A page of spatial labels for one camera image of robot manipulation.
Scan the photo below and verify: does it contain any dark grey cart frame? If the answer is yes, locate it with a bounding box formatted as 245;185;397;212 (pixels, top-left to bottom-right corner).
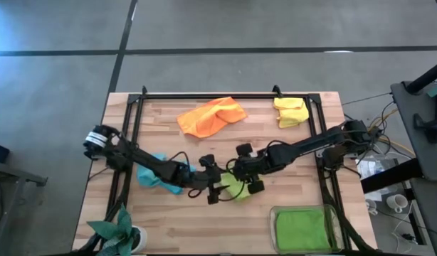
0;159;48;256

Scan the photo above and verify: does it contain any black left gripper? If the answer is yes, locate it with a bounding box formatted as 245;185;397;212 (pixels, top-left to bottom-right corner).
193;153;231;206

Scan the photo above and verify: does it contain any blue microfiber towel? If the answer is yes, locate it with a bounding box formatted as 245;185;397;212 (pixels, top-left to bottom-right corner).
136;153;197;196

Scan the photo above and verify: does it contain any yellow microfiber towel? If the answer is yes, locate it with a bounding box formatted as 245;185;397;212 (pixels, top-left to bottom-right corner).
273;97;310;129

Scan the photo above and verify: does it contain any black metal table frame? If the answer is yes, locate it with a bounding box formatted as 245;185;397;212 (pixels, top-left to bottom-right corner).
105;92;351;256

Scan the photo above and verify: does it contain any potted green plant white pot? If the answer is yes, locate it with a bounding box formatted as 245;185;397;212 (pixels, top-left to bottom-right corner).
86;205;149;256

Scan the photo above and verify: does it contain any orange microfiber towel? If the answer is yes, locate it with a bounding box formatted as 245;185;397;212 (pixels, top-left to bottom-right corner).
176;96;248;139

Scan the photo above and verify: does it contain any lime green microfiber towel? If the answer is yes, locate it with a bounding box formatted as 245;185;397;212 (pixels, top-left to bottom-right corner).
218;172;263;202

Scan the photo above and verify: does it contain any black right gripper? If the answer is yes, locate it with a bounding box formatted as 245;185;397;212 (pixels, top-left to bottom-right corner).
233;143;276;195

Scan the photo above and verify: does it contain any white mug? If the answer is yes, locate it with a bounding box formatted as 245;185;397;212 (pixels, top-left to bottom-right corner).
386;193;409;214

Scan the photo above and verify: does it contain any clear plastic container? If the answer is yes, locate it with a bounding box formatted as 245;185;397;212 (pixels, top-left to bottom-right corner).
268;204;344;254

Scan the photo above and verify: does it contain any black desk crossbar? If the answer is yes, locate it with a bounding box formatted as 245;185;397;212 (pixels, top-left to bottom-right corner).
360;158;424;195

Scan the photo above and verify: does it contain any black pole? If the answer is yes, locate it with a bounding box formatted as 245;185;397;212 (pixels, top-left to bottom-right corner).
405;58;437;95

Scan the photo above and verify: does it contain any dark green microfiber towel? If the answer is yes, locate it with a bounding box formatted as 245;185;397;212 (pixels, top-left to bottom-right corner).
275;208;332;252

